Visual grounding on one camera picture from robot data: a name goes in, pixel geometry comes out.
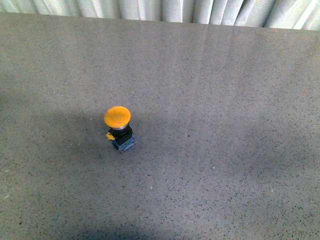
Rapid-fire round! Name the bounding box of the yellow mushroom push button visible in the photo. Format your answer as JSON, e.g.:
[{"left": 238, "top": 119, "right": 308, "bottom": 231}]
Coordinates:
[{"left": 103, "top": 106, "right": 137, "bottom": 153}]

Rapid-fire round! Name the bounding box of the white pleated curtain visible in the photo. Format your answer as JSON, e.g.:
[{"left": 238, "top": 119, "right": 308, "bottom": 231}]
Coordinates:
[{"left": 0, "top": 0, "right": 320, "bottom": 31}]

